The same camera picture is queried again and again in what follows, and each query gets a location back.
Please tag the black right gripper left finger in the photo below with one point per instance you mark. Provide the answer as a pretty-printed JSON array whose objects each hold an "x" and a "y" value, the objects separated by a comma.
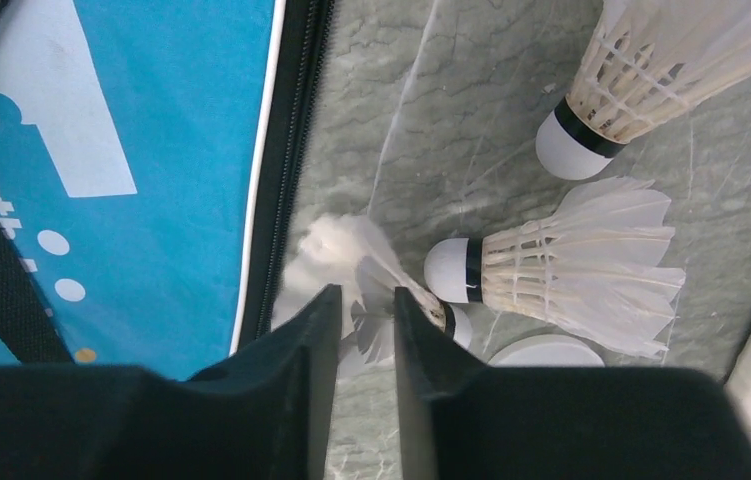
[{"x": 263, "y": 413}]

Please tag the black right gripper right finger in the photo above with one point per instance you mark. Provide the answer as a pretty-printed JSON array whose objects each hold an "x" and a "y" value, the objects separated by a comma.
[{"x": 463, "y": 419}]

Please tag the white round tube lid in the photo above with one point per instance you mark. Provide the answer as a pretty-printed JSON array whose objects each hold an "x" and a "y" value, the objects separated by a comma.
[{"x": 548, "y": 350}]

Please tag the white shuttlecock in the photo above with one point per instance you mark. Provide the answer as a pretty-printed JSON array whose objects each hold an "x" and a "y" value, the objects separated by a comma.
[
  {"x": 591, "y": 268},
  {"x": 646, "y": 63},
  {"x": 353, "y": 252}
]

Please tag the blue racket bag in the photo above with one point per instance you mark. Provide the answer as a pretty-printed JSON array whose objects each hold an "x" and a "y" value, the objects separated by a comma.
[{"x": 150, "y": 154}]

